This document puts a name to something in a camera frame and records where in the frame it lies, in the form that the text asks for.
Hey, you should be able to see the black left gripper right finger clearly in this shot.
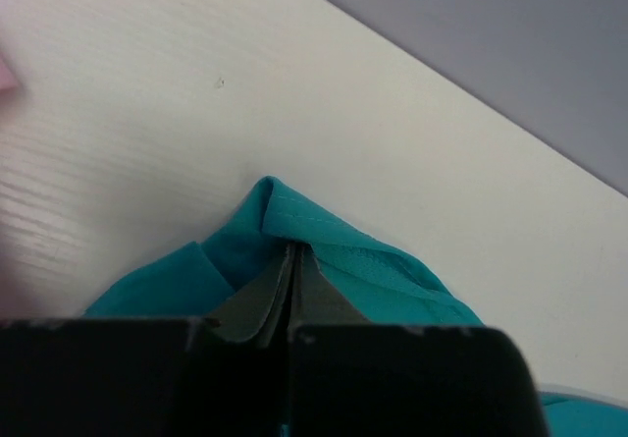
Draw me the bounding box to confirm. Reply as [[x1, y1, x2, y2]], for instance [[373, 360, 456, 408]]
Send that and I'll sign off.
[[288, 245, 368, 436]]

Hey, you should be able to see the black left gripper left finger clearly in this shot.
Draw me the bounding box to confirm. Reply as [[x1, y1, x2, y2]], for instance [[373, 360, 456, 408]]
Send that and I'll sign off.
[[210, 245, 297, 436]]

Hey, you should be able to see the teal t shirt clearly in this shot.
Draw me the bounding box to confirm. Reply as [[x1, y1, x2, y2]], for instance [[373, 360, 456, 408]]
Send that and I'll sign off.
[[85, 177, 627, 436]]

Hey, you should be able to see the folded pink t shirt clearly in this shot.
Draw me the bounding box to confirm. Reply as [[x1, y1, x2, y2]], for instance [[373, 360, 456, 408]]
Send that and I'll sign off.
[[0, 55, 20, 93]]

